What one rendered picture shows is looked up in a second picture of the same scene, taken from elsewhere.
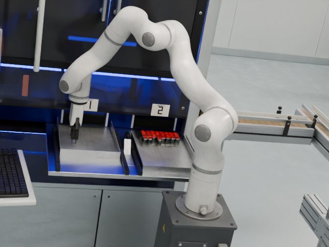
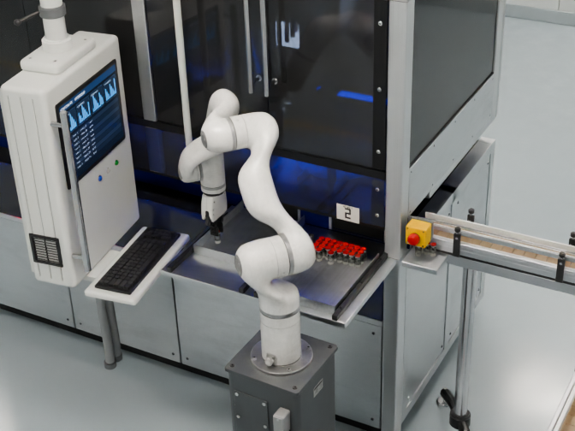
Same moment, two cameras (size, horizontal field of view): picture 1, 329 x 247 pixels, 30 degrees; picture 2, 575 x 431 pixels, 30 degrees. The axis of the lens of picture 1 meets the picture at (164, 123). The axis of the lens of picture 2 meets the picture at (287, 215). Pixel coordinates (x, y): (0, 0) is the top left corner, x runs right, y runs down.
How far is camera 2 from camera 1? 2.21 m
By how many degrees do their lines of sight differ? 40
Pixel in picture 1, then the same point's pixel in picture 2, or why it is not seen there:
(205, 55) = (395, 147)
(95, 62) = (203, 150)
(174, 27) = (247, 125)
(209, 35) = (395, 121)
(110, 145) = not seen: hidden behind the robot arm
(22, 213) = (211, 309)
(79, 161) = (207, 264)
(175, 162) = (324, 289)
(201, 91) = (258, 212)
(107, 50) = not seen: hidden behind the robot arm
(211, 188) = (275, 336)
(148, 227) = (358, 365)
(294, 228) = not seen: outside the picture
